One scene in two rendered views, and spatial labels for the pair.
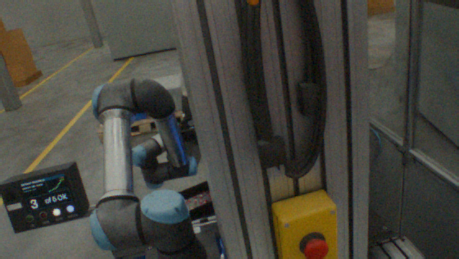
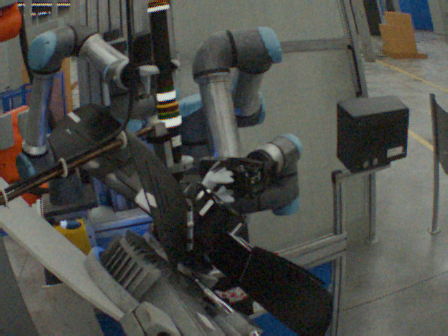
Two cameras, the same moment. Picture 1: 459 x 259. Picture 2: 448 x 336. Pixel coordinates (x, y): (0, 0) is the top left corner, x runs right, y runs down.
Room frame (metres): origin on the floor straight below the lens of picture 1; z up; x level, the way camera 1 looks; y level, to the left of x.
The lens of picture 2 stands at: (2.76, -0.08, 1.62)
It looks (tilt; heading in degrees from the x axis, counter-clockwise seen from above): 17 degrees down; 170
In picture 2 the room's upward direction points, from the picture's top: 8 degrees counter-clockwise
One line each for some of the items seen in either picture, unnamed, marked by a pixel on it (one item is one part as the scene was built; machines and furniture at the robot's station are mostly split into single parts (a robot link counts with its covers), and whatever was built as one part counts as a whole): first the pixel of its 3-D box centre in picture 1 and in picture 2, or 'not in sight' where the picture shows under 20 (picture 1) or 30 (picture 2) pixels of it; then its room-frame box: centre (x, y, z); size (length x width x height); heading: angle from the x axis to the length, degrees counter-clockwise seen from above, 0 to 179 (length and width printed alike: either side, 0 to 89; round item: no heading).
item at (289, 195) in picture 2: (156, 173); (278, 193); (1.28, 0.31, 1.08); 0.11 x 0.08 x 0.11; 89
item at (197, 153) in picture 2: (178, 249); (201, 151); (0.80, 0.20, 1.09); 0.15 x 0.15 x 0.10
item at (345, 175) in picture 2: (74, 215); (363, 169); (1.14, 0.63, 1.04); 0.24 x 0.03 x 0.03; 96
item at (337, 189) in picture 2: not in sight; (338, 203); (1.16, 0.53, 0.96); 0.03 x 0.03 x 0.20; 6
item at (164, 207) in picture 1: (165, 218); (198, 115); (0.80, 0.21, 1.20); 0.13 x 0.12 x 0.14; 89
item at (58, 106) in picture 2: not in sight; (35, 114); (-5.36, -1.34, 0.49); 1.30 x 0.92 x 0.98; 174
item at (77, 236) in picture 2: not in sight; (65, 244); (1.25, -0.29, 1.02); 0.16 x 0.10 x 0.11; 96
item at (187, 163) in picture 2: not in sight; (168, 144); (1.58, 0.03, 1.32); 0.09 x 0.07 x 0.10; 131
